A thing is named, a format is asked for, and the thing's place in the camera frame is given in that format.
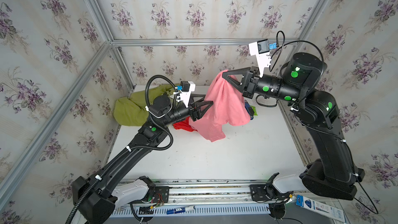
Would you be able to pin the small green object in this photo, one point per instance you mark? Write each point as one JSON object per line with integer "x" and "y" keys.
{"x": 254, "y": 110}

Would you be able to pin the green printed t-shirt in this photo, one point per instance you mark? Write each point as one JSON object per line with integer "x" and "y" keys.
{"x": 131, "y": 111}

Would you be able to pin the pink cloth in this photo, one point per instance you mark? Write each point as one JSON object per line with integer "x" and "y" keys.
{"x": 228, "y": 107}

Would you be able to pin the blue stapler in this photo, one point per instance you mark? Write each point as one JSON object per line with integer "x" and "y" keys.
{"x": 249, "y": 110}

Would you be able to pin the white blue cardboard box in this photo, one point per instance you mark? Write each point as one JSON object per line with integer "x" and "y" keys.
{"x": 321, "y": 208}

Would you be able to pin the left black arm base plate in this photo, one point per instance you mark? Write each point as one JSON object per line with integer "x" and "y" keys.
{"x": 156, "y": 195}

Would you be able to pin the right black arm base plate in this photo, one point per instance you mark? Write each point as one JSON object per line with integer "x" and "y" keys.
{"x": 263, "y": 193}

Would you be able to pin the aluminium mounting rail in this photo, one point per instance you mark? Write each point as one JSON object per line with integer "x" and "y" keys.
{"x": 205, "y": 192}

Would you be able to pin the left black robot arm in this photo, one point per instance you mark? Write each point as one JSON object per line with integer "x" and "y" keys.
{"x": 97, "y": 196}

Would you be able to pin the blue white marker pen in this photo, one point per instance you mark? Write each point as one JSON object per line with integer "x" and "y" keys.
{"x": 178, "y": 210}

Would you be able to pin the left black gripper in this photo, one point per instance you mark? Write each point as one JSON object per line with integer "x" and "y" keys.
{"x": 191, "y": 110}

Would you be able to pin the white slotted cable duct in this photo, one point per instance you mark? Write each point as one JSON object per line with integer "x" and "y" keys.
{"x": 207, "y": 210}

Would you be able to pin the red cloth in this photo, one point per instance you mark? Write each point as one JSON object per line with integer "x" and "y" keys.
{"x": 184, "y": 125}

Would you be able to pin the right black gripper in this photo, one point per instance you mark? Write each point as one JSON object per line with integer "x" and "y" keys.
{"x": 250, "y": 82}

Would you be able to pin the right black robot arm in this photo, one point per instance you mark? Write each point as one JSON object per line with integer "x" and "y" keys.
{"x": 334, "y": 174}

